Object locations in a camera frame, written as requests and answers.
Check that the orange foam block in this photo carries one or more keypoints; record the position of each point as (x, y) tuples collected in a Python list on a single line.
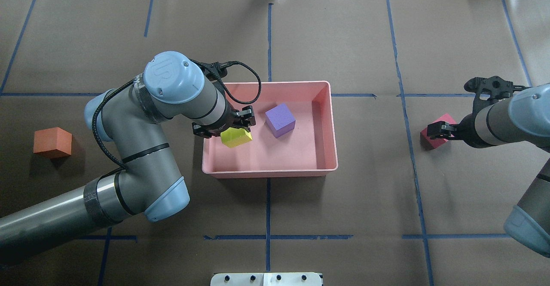
[(52, 143)]

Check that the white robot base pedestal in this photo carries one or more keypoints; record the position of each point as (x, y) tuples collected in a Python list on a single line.
[(268, 279)]

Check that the yellow-green foam block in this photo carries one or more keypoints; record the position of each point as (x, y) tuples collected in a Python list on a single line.
[(232, 137)]

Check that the pink plastic bin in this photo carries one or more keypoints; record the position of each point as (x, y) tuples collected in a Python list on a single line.
[(307, 150)]

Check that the red foam block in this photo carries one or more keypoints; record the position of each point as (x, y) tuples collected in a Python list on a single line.
[(434, 135)]

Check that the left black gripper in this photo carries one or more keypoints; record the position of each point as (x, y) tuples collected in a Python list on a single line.
[(219, 127)]

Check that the purple foam block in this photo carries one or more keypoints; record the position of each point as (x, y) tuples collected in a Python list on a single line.
[(280, 120)]

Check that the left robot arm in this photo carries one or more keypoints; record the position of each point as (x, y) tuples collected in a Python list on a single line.
[(126, 124)]

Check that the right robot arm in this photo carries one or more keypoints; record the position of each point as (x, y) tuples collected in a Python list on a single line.
[(504, 113)]

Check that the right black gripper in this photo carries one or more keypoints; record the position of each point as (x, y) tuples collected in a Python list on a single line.
[(467, 132)]

